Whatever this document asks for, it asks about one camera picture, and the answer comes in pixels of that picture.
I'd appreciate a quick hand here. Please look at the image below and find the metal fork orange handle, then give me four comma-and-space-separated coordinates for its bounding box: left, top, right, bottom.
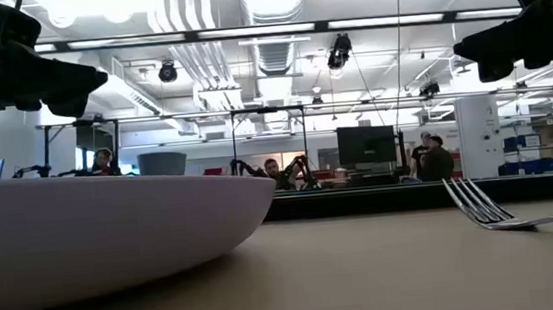
441, 168, 553, 242

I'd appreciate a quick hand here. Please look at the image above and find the black monitor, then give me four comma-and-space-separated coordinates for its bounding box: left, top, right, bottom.
335, 122, 399, 168

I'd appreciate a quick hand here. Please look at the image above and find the white pillar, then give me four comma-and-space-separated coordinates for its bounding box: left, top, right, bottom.
453, 93, 506, 181

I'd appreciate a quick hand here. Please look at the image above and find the dark green tray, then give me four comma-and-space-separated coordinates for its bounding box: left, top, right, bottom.
262, 170, 553, 225

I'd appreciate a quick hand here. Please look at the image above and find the black ceiling camera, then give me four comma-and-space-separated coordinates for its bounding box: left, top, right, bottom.
418, 79, 442, 99
324, 32, 355, 72
156, 58, 180, 85

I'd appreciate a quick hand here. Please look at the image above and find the lavender plate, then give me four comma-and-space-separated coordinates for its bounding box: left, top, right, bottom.
0, 150, 288, 310

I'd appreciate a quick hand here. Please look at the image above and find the person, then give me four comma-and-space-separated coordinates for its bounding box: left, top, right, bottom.
88, 146, 122, 178
262, 156, 292, 193
417, 133, 457, 183
406, 130, 435, 182

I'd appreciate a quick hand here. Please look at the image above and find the black hanging cable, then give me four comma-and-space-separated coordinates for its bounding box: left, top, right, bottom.
383, 0, 414, 133

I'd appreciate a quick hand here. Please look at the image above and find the black overhead light bar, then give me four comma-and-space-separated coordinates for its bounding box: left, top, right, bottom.
34, 0, 524, 61

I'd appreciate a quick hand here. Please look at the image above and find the black background rig frame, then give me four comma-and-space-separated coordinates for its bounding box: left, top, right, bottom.
228, 102, 313, 196
40, 116, 125, 182

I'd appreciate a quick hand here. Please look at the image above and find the blue storage bin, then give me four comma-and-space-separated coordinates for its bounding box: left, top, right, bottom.
497, 157, 553, 179

